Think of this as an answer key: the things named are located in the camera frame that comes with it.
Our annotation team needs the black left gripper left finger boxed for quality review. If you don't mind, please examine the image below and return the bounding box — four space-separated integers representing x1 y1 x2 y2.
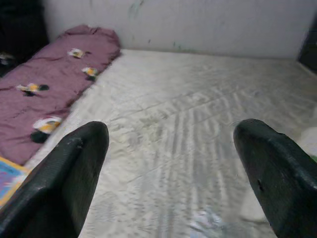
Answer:
0 120 110 238

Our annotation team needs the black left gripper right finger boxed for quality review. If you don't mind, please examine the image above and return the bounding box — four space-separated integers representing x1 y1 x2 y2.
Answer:
233 119 317 238

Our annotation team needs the colourful children's book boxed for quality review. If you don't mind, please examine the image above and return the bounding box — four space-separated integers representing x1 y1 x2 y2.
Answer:
0 156 32 208

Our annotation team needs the purple printed blanket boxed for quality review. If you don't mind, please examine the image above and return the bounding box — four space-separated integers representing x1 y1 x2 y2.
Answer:
0 24 121 166

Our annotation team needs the black printed bag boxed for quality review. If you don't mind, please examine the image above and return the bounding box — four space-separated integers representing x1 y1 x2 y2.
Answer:
0 51 18 76

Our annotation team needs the white quilted mattress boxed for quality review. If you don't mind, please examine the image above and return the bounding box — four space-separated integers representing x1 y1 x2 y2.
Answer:
24 48 317 238

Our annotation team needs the dark tufted headboard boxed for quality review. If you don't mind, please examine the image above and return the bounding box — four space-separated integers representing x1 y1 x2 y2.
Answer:
297 23 317 71

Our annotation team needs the large black cabinet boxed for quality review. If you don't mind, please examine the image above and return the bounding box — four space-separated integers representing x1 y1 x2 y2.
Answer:
0 0 50 62

